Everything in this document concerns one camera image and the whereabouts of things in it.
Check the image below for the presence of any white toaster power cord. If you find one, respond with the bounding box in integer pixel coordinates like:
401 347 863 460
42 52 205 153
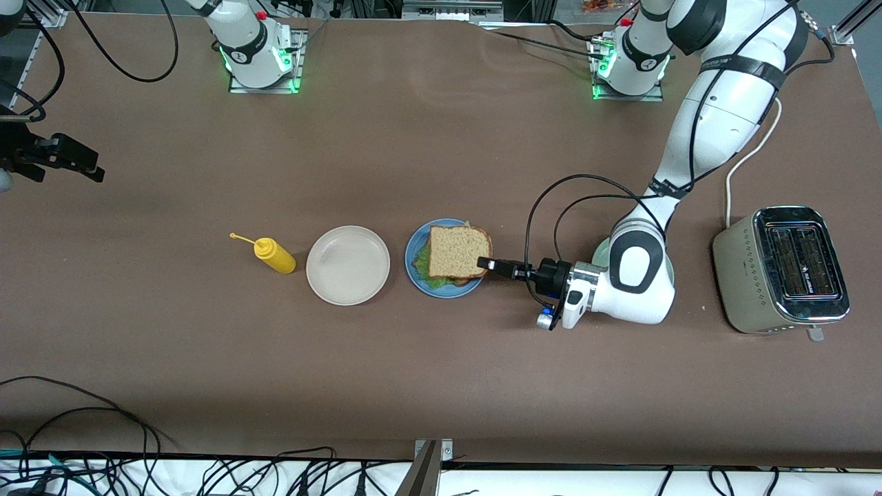
725 96 784 229

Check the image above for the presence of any long black looping cable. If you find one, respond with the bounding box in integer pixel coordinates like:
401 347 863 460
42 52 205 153
0 375 173 459

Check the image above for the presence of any beige chrome toaster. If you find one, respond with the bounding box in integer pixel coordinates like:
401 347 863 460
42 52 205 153
712 205 850 343

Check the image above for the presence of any yellow mustard squeeze bottle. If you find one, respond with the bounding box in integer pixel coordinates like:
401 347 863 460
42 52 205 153
229 233 297 275

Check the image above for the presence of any beige round plate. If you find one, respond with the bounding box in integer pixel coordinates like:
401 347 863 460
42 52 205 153
306 225 391 307

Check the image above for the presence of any grey aluminium profile bar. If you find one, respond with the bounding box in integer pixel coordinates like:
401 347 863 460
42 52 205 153
394 441 442 496

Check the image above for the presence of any small metal table bracket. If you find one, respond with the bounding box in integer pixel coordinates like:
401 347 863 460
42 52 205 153
414 439 454 461

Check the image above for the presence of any aluminium frame corner bracket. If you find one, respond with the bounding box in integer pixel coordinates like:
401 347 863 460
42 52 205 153
829 0 882 48

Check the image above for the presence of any grey metal power strip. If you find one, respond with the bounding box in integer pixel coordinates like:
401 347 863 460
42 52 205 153
402 0 504 23

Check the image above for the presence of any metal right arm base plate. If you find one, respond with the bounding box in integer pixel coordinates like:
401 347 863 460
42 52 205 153
229 29 305 94

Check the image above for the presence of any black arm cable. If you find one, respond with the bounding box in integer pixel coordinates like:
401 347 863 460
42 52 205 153
524 0 838 309
65 0 181 84

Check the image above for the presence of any green lettuce leaf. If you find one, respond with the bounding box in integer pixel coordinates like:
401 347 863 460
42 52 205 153
412 222 483 290

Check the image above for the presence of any aluminium table edge rail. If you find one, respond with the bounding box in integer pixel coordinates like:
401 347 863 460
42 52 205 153
0 8 68 132

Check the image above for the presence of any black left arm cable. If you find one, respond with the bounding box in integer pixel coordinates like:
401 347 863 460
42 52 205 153
524 0 838 309

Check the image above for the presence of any black cable on table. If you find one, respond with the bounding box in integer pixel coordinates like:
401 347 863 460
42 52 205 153
479 19 611 61

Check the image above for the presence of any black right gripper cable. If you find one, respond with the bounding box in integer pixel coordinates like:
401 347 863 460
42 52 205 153
0 10 67 123

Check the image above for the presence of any mint green round plate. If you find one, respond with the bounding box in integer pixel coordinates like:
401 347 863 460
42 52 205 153
591 236 675 293

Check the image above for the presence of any blue round plate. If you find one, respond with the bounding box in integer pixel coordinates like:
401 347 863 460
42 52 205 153
404 218 489 300

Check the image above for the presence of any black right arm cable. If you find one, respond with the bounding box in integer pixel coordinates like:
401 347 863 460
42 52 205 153
65 0 181 84

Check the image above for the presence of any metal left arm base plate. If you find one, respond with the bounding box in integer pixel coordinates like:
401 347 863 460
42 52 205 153
589 38 664 102

